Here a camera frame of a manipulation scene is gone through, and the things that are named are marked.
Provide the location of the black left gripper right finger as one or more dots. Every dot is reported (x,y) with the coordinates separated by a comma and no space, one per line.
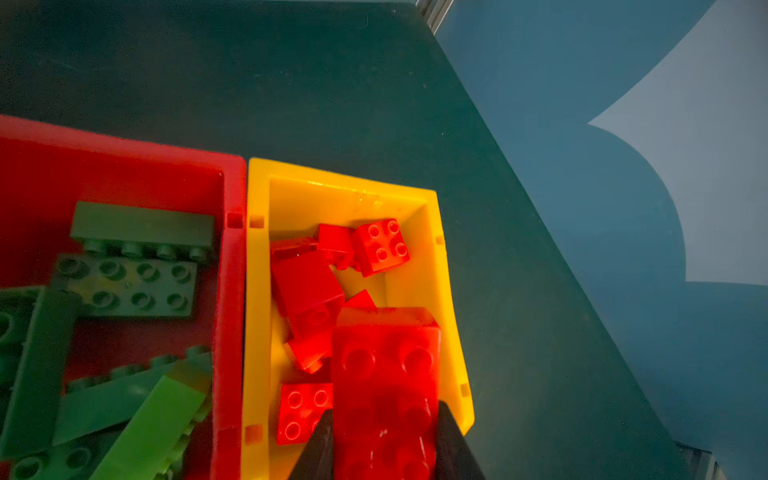
(454,458)

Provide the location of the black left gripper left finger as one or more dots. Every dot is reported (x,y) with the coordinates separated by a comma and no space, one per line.
(316,461)

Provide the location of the green lego brick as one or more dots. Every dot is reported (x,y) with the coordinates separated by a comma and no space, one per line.
(121,287)
(134,232)
(93,403)
(154,442)
(37,324)

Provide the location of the small red lego brick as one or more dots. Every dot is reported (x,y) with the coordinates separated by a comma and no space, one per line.
(379,246)

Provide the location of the green lego brick gripper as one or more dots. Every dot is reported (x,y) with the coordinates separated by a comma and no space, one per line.
(76,459)

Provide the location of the yellow bin near right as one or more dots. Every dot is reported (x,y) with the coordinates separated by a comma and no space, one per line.
(286,203)

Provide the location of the red middle bin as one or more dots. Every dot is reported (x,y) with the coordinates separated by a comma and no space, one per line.
(45,171)

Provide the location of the aluminium right corner post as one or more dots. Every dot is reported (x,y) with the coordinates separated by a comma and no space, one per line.
(434,12)

